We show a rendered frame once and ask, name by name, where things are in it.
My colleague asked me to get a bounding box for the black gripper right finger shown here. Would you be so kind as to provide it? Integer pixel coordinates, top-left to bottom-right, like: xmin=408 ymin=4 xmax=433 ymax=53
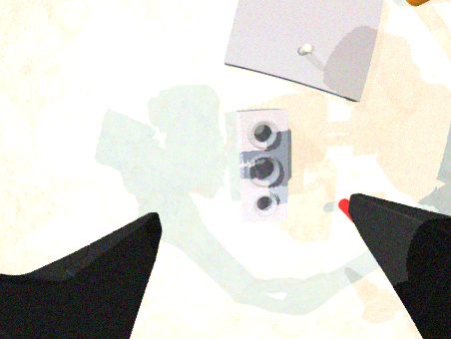
xmin=347 ymin=192 xmax=451 ymax=339

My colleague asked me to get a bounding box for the grey plate with holes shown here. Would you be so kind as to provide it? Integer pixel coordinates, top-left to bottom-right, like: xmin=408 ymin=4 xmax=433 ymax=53
xmin=236 ymin=109 xmax=289 ymax=222

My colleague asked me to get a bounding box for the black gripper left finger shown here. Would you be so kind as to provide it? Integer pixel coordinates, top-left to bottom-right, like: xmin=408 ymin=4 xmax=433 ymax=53
xmin=0 ymin=212 xmax=162 ymax=339

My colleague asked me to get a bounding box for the orange cylinder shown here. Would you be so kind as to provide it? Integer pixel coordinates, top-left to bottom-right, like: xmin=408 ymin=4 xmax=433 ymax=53
xmin=406 ymin=0 xmax=430 ymax=6

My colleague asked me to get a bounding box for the red peg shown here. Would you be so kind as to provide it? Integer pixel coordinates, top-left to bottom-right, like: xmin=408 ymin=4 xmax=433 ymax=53
xmin=338 ymin=198 xmax=353 ymax=221

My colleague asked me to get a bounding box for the light grey square base with small pin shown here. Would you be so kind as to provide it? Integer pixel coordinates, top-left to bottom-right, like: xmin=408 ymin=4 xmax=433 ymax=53
xmin=225 ymin=0 xmax=385 ymax=102

